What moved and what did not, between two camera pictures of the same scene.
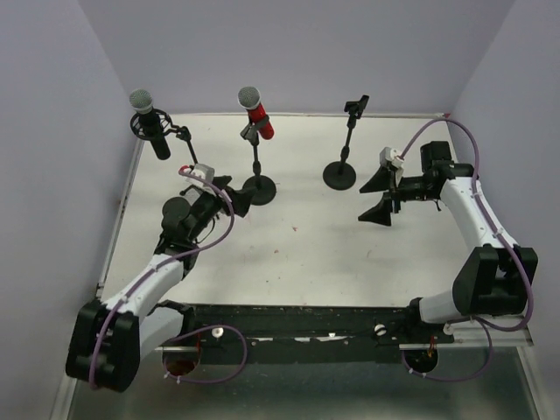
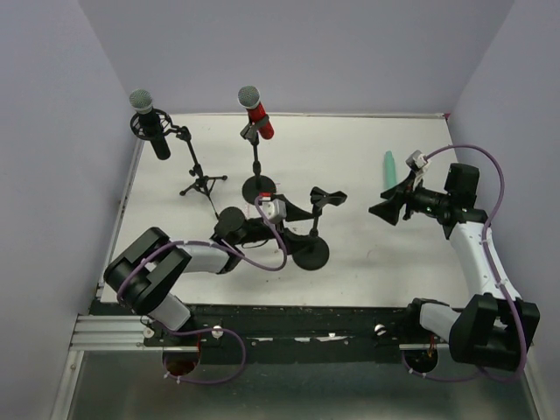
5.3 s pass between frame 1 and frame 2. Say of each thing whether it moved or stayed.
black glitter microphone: stayed
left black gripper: moved
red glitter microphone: stayed
